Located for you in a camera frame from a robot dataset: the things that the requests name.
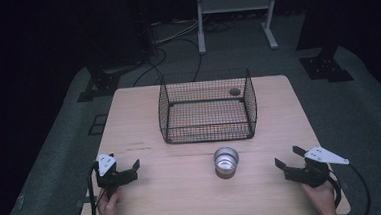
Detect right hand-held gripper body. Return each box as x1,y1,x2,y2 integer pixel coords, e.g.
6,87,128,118
282,144,352,190

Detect shiny metal cup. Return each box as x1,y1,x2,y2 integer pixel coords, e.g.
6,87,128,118
213,146,241,181

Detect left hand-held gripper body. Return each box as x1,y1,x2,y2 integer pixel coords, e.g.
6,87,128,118
92,151,141,198

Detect white metal desk frame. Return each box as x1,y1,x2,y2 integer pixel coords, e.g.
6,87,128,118
195,0,283,56

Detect white floor cable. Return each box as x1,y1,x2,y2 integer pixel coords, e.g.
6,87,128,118
152,19,203,46

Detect person's right hand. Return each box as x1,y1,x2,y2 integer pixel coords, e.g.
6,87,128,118
301,180,338,215

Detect person's left hand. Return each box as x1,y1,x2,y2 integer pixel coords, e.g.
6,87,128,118
96,187,124,215

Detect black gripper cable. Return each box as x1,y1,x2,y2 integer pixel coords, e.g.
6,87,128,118
86,161,103,215
347,162,373,215

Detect black floor cable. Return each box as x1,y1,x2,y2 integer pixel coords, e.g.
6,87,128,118
130,45,170,89
155,36,205,84

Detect black wire mesh basket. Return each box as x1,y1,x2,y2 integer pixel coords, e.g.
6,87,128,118
155,66,261,145

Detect black stand base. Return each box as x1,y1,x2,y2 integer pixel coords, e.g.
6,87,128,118
297,44,355,85
75,60,124,103

